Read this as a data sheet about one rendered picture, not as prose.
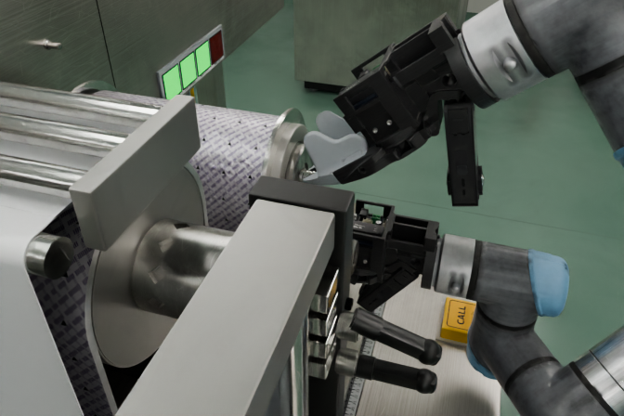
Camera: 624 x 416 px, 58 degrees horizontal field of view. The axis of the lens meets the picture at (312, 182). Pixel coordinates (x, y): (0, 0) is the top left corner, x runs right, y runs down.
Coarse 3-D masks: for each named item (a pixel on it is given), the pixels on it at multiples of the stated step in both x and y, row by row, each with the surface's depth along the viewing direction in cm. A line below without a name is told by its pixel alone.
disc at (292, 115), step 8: (288, 112) 59; (296, 112) 62; (280, 120) 58; (288, 120) 60; (296, 120) 63; (304, 120) 66; (280, 128) 58; (272, 136) 56; (280, 136) 58; (272, 144) 56; (272, 152) 57; (264, 160) 56; (272, 160) 57; (264, 168) 56
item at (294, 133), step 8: (288, 128) 60; (296, 128) 60; (304, 128) 63; (288, 136) 58; (296, 136) 60; (304, 136) 63; (280, 144) 58; (288, 144) 58; (280, 152) 57; (288, 152) 58; (280, 160) 57; (288, 160) 59; (272, 168) 57; (280, 168) 57; (272, 176) 57; (280, 176) 57
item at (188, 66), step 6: (192, 54) 103; (186, 60) 101; (192, 60) 103; (186, 66) 101; (192, 66) 104; (186, 72) 102; (192, 72) 104; (186, 78) 102; (192, 78) 104; (186, 84) 102
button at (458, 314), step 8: (448, 304) 90; (456, 304) 90; (464, 304) 90; (472, 304) 90; (448, 312) 89; (456, 312) 89; (464, 312) 89; (472, 312) 89; (448, 320) 87; (456, 320) 87; (464, 320) 87; (448, 328) 86; (456, 328) 86; (464, 328) 86; (440, 336) 88; (448, 336) 87; (456, 336) 86; (464, 336) 86
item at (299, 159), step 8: (296, 144) 61; (296, 152) 60; (304, 152) 61; (296, 160) 59; (304, 160) 61; (288, 168) 59; (296, 168) 59; (304, 168) 62; (288, 176) 59; (296, 176) 59
